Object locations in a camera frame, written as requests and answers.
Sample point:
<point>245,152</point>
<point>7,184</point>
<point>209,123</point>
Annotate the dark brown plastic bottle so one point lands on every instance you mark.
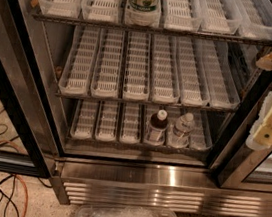
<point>157,126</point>

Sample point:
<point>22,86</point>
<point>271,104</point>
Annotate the right glass fridge door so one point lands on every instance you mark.
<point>244,159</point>

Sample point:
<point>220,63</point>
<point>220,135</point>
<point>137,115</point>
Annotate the glass fridge door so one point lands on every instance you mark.
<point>30,50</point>
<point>244,159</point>

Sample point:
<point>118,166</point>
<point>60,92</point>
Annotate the clear water bottle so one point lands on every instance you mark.
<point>181,131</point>

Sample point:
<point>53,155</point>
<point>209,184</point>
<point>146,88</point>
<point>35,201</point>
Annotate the stainless steel fridge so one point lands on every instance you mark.
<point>98,175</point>

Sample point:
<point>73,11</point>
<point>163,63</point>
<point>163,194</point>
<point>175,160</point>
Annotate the left glass fridge door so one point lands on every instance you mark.
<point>30,50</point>

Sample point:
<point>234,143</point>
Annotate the top wire shelf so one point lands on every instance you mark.
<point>38,15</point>

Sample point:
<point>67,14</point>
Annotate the wire shelf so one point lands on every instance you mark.
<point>38,15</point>
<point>140,102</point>
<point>142,147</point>

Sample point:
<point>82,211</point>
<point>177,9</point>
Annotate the middle wire shelf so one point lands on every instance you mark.
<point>140,102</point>

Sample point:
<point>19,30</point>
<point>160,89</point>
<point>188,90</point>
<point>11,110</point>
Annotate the bottom wire shelf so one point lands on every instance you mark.
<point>142,147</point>

